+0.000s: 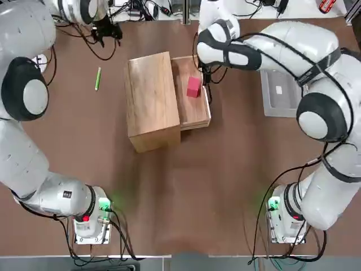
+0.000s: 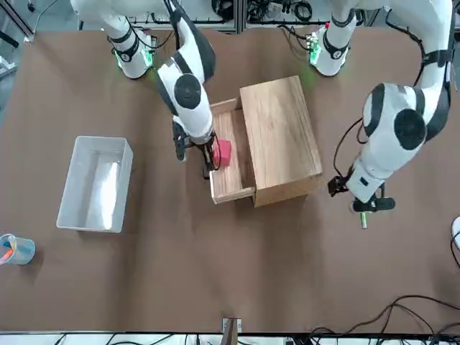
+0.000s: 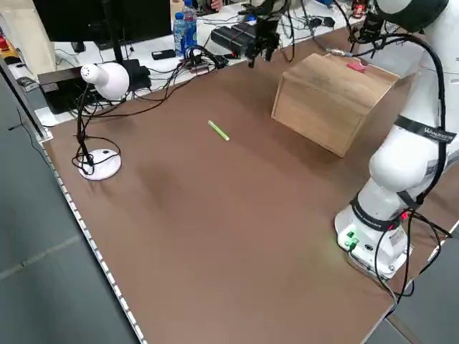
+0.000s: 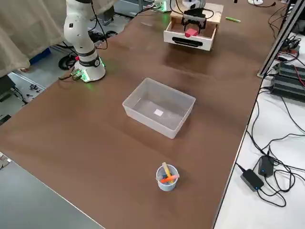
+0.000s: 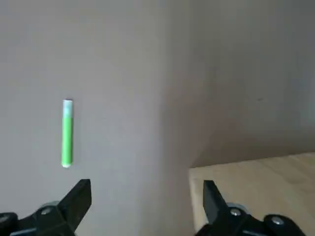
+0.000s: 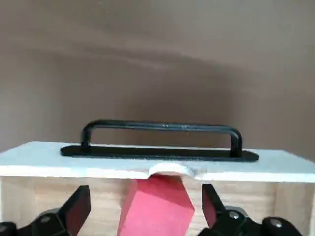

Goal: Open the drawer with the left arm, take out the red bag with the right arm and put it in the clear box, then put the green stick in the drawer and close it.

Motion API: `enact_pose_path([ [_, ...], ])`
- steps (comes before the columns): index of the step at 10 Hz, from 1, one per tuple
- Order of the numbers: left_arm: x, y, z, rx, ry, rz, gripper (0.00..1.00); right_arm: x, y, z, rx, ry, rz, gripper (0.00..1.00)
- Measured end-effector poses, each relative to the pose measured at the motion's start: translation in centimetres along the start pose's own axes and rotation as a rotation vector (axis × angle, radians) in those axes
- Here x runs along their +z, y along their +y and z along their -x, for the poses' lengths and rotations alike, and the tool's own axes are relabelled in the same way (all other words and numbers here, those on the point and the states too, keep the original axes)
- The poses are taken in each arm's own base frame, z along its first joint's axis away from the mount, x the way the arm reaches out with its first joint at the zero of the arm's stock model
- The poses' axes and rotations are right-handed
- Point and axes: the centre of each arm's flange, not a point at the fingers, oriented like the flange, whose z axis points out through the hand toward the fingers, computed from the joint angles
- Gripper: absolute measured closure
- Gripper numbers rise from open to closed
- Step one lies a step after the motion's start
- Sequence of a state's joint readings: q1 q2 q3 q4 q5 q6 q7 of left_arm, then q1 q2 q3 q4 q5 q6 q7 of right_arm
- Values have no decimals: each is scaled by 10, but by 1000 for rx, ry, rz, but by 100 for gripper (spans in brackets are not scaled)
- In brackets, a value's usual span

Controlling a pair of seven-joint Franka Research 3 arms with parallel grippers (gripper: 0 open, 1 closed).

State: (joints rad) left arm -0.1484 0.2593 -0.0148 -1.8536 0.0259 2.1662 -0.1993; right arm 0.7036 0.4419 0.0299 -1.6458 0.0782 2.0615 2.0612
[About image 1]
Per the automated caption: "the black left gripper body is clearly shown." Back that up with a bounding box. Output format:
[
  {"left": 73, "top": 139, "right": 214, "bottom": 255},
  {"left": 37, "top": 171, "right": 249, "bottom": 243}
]
[{"left": 92, "top": 16, "right": 121, "bottom": 37}]

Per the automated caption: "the green stick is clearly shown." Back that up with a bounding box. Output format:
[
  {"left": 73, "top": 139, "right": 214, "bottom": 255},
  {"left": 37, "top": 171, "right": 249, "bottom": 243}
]
[{"left": 94, "top": 67, "right": 103, "bottom": 91}]

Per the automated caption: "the wooden drawer cabinet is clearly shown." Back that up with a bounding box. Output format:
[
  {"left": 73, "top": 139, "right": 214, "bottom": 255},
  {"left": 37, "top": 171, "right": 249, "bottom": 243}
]
[{"left": 124, "top": 51, "right": 182, "bottom": 154}]

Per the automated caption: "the clear plastic box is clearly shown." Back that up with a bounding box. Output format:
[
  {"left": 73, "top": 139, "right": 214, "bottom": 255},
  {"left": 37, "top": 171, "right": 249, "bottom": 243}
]
[{"left": 259, "top": 69, "right": 305, "bottom": 119}]

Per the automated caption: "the small white round object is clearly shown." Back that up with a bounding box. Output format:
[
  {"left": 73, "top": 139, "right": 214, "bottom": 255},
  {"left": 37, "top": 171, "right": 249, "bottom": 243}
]
[{"left": 30, "top": 53, "right": 49, "bottom": 74}]

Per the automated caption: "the red and black tool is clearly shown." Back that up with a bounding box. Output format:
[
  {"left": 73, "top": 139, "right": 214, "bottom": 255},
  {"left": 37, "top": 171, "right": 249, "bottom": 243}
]
[{"left": 318, "top": 0, "right": 336, "bottom": 14}]

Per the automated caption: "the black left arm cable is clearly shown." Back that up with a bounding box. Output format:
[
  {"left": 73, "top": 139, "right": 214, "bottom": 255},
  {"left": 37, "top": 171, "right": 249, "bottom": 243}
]
[{"left": 45, "top": 21, "right": 118, "bottom": 87}]

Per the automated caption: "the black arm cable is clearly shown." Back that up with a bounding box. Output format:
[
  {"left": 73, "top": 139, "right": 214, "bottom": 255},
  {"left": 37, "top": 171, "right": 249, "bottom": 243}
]
[
  {"left": 45, "top": 21, "right": 118, "bottom": 87},
  {"left": 193, "top": 30, "right": 361, "bottom": 184}
]

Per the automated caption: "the aluminium camera post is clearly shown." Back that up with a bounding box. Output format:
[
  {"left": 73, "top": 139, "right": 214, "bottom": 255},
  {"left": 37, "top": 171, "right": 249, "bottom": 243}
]
[{"left": 182, "top": 0, "right": 193, "bottom": 25}]

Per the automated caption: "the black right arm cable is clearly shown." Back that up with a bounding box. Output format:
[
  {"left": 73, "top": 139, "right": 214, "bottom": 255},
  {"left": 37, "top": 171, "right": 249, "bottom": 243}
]
[{"left": 193, "top": 30, "right": 361, "bottom": 184}]

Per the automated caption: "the black right foot cable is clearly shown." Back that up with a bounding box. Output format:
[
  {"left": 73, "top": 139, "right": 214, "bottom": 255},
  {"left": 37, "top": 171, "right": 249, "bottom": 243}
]
[{"left": 247, "top": 160, "right": 328, "bottom": 265}]

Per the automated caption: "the black foot cable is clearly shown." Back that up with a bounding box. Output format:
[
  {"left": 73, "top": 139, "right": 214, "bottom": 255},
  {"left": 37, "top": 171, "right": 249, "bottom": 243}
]
[
  {"left": 108, "top": 208, "right": 147, "bottom": 261},
  {"left": 247, "top": 160, "right": 328, "bottom": 265}
]

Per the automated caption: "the black left foot cable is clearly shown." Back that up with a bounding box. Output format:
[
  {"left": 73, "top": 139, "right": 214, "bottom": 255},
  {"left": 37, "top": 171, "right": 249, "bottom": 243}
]
[{"left": 108, "top": 208, "right": 147, "bottom": 261}]

